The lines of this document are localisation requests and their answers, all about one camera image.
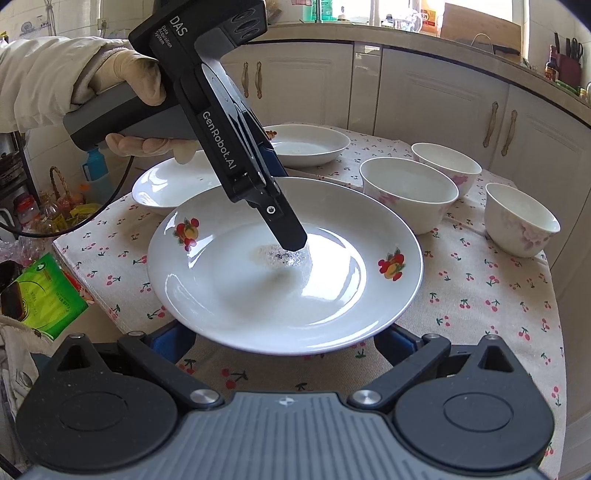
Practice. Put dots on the red capped jar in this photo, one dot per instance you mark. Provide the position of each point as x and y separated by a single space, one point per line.
25 210

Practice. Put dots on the white floral bowl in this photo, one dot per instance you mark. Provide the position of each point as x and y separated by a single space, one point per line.
517 230
443 164
408 194

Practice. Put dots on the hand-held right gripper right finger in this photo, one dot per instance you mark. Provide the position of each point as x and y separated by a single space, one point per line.
392 344

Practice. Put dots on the wooden cutting board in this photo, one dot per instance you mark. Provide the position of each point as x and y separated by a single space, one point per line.
480 25

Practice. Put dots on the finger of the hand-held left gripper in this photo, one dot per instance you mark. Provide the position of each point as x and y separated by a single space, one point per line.
273 159
288 230

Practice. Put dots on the green plastic bottle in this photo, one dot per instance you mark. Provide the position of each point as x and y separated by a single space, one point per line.
323 7

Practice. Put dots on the blue bottle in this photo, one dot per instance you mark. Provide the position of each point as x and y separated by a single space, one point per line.
94 166

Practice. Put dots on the cherry print tablecloth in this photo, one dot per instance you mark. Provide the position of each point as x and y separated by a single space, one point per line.
485 295

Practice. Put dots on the green packet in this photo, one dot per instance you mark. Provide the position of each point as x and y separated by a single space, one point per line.
41 295

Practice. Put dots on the person's left hand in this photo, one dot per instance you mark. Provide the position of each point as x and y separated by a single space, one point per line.
134 74

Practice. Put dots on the brown sauce bottle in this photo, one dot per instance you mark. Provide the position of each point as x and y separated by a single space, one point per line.
549 69

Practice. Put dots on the person's left forearm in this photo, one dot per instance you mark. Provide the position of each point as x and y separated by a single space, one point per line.
37 83

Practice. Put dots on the orange carton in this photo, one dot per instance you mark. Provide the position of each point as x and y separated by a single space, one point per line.
429 18

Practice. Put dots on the white plate with fruit print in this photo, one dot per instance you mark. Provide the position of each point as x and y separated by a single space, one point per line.
231 295

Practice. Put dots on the wicker basket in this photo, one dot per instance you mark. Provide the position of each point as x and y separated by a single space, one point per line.
57 198

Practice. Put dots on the dark red knife block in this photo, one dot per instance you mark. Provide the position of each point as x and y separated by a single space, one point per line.
568 69

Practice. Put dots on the cream cloth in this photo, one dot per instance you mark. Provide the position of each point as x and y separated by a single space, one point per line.
18 360

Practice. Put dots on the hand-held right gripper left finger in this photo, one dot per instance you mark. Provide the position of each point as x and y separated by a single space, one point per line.
173 342

